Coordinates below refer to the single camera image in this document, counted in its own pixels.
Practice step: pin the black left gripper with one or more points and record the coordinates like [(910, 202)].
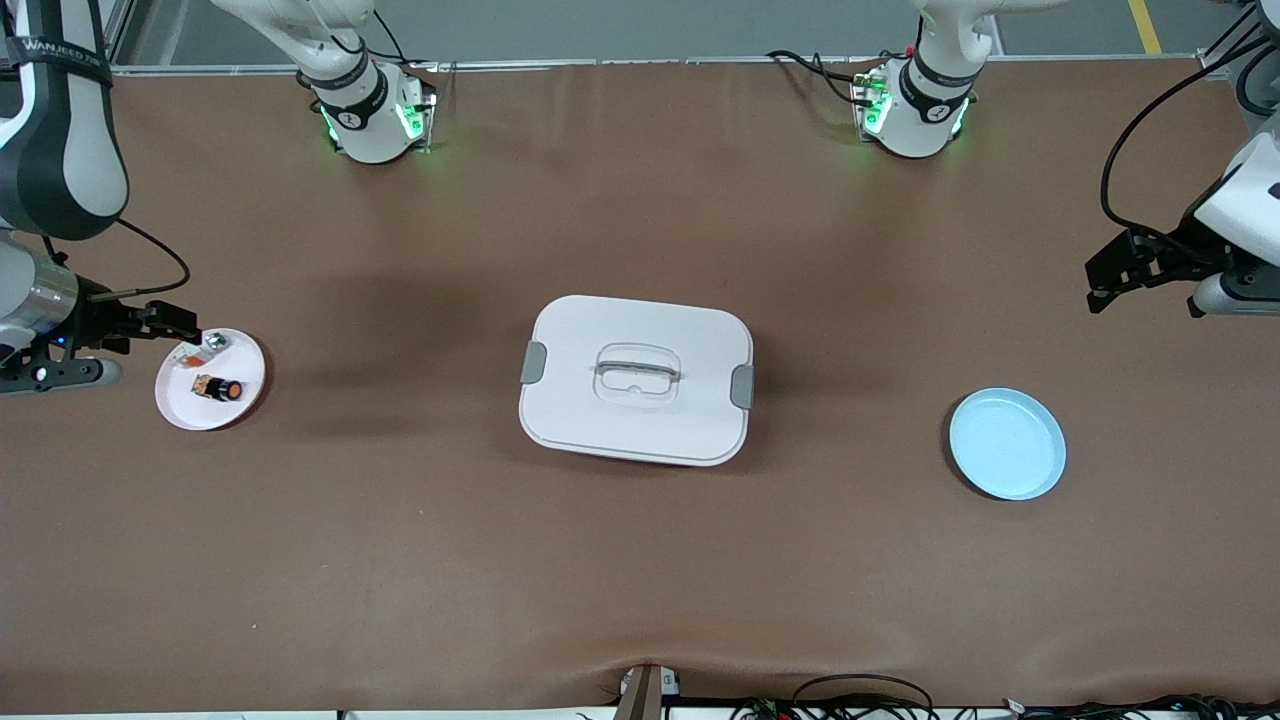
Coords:
[(1176, 262)]

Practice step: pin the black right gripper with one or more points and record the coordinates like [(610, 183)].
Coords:
[(103, 322)]

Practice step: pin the pink round plate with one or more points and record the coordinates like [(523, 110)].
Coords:
[(215, 415)]

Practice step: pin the silver table edge rail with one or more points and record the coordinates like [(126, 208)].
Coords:
[(600, 63)]

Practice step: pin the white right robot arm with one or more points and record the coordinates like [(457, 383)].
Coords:
[(60, 150)]

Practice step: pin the grey box latch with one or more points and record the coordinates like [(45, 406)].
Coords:
[(533, 362), (743, 387)]

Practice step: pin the aluminium frame profile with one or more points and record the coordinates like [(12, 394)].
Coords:
[(118, 35), (1215, 65)]

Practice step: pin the orange push-button switch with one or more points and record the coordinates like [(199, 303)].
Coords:
[(222, 388)]

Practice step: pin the light blue round plate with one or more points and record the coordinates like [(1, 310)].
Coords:
[(1005, 445)]

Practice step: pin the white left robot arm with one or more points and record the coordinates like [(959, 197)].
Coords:
[(915, 120)]

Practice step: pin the brown table cover mat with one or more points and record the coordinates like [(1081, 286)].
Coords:
[(400, 560)]

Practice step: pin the white lidded storage box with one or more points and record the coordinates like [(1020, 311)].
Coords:
[(640, 430)]

